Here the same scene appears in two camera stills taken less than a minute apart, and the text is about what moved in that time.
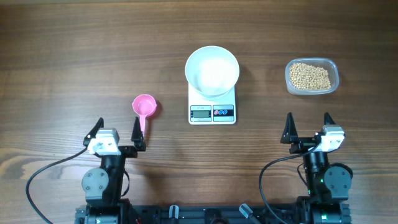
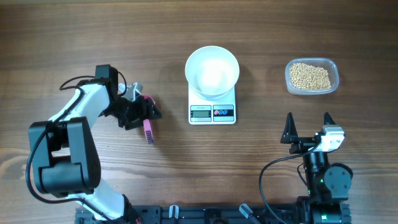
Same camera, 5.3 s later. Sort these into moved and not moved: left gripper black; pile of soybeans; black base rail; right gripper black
Moved: left gripper black
Not moved: right gripper black; pile of soybeans; black base rail
